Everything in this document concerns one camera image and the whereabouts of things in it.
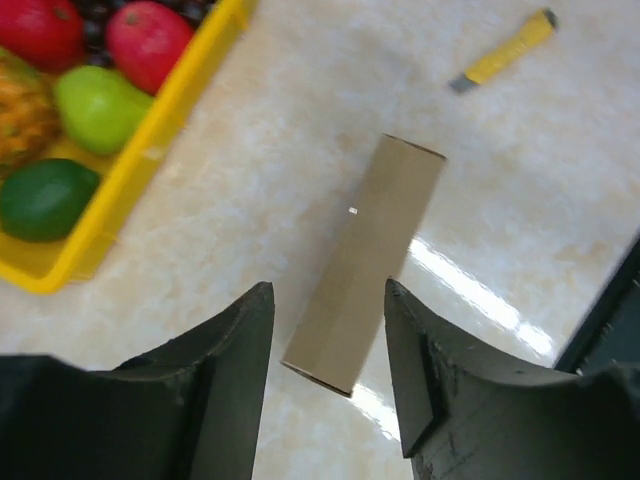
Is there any purple grape bunch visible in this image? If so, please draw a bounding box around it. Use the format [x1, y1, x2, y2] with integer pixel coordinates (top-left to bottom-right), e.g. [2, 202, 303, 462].
[72, 0, 216, 68]

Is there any dark green lime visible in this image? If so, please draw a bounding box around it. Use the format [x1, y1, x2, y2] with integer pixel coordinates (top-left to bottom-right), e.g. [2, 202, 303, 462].
[1, 158, 101, 243]

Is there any yellow utility knife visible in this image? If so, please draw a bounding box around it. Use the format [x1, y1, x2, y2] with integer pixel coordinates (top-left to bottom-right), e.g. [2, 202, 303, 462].
[449, 7, 559, 94]

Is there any red apple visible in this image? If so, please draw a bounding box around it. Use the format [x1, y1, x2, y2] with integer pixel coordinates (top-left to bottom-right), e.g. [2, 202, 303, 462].
[1, 0, 85, 73]
[105, 1, 194, 95]

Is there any red apple front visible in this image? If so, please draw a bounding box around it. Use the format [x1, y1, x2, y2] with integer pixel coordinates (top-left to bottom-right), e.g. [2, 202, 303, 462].
[105, 1, 194, 95]

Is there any toy pineapple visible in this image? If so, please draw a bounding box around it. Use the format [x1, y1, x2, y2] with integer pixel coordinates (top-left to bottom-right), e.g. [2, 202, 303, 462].
[1, 48, 61, 177]

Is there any brown cardboard express box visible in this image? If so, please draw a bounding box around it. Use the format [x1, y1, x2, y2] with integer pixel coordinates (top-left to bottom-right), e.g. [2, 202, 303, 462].
[281, 135, 446, 397]

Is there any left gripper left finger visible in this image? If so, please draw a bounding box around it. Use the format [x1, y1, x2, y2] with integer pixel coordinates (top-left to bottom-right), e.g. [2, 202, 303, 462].
[1, 282, 275, 479]

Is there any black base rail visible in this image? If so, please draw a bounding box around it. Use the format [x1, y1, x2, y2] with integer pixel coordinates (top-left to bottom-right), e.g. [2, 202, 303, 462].
[555, 241, 639, 374]

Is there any green pear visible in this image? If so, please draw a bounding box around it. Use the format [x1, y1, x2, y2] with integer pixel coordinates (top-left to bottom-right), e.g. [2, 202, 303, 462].
[54, 65, 153, 156]

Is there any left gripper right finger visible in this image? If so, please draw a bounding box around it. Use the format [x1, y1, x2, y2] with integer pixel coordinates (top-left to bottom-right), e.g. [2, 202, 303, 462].
[384, 279, 639, 479]

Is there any red apple back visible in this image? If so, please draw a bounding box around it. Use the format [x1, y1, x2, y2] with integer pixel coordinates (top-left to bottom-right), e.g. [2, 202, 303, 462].
[1, 0, 85, 73]

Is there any yellow plastic tray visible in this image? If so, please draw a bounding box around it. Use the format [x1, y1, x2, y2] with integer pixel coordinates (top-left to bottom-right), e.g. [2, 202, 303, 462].
[1, 0, 259, 294]

